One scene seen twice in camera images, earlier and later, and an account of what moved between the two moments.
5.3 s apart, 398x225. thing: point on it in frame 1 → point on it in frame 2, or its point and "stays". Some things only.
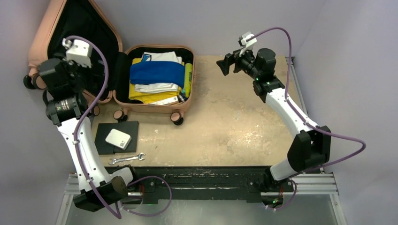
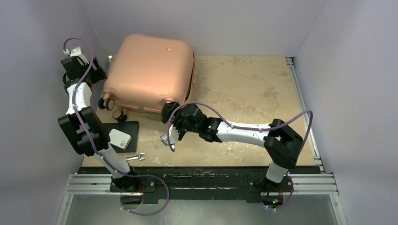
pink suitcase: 62,18 → 144,72
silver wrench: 139,156 stays
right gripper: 230,59 → 169,107
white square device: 118,138 stays
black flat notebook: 130,128 stays
